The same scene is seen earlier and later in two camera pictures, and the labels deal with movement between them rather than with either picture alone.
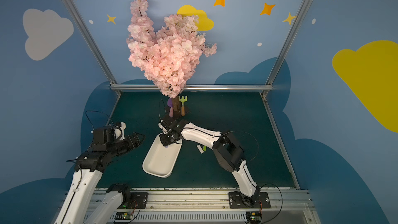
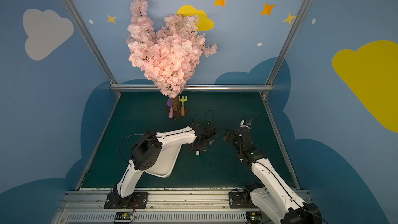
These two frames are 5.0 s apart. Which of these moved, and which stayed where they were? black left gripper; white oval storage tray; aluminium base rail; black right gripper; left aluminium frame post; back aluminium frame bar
Moved: black left gripper; black right gripper
Stayed: back aluminium frame bar; white oval storage tray; aluminium base rail; left aluminium frame post
